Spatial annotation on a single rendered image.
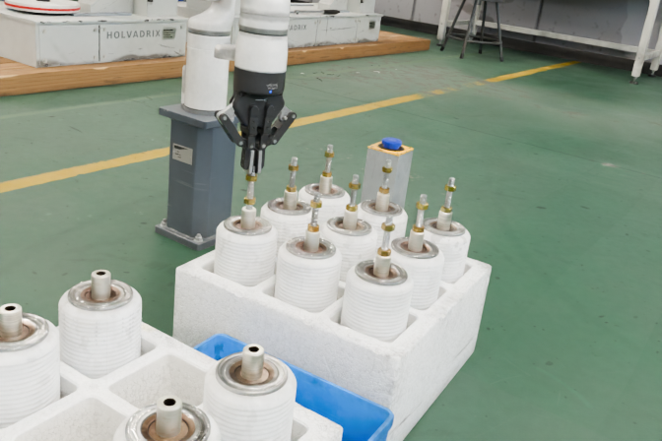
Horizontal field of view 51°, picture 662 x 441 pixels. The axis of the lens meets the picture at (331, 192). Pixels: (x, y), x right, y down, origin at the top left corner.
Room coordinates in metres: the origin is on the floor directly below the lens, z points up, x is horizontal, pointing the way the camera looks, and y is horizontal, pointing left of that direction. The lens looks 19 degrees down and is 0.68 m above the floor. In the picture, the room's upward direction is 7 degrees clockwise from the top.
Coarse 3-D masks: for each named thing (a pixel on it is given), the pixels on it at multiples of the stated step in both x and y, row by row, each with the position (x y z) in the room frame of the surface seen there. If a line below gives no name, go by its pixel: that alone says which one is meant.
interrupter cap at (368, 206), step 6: (366, 204) 1.17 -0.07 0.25; (372, 204) 1.18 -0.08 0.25; (390, 204) 1.19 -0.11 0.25; (396, 204) 1.19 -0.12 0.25; (366, 210) 1.14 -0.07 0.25; (372, 210) 1.14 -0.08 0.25; (390, 210) 1.16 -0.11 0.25; (396, 210) 1.16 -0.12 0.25; (402, 210) 1.16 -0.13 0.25; (384, 216) 1.13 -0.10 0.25; (396, 216) 1.14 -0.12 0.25
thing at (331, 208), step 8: (304, 192) 1.20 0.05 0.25; (304, 200) 1.19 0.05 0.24; (328, 200) 1.18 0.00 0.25; (336, 200) 1.18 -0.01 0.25; (344, 200) 1.20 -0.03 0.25; (320, 208) 1.17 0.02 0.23; (328, 208) 1.17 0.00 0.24; (336, 208) 1.18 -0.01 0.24; (344, 208) 1.19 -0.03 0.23; (320, 216) 1.17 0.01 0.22; (328, 216) 1.18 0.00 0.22; (336, 216) 1.18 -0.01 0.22; (320, 224) 1.17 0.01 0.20
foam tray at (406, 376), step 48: (192, 288) 0.96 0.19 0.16; (240, 288) 0.94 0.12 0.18; (480, 288) 1.09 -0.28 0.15; (192, 336) 0.96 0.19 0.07; (240, 336) 0.92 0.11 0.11; (288, 336) 0.88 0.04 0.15; (336, 336) 0.84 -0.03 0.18; (432, 336) 0.91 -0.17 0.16; (336, 384) 0.84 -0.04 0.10; (384, 384) 0.80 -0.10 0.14; (432, 384) 0.95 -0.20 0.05
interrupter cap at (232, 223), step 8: (240, 216) 1.04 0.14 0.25; (224, 224) 1.00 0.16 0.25; (232, 224) 1.01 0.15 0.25; (256, 224) 1.02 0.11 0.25; (264, 224) 1.02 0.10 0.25; (232, 232) 0.98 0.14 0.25; (240, 232) 0.98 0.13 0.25; (248, 232) 0.98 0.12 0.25; (256, 232) 0.98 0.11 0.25; (264, 232) 0.99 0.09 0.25
